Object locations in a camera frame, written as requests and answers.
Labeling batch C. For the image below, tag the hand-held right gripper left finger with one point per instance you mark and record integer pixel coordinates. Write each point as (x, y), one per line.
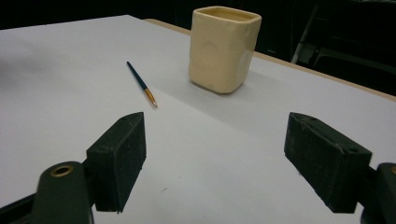
(120, 161)

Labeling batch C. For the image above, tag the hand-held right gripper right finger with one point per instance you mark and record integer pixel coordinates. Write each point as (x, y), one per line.
(323, 161)

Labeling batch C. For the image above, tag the dark blue paintbrush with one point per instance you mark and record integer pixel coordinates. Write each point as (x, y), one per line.
(140, 81)

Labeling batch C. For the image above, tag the cream square ceramic cup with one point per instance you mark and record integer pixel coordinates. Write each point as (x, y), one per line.
(221, 53)

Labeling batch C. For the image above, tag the black folding chair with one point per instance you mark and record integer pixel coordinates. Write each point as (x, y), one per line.
(348, 59)

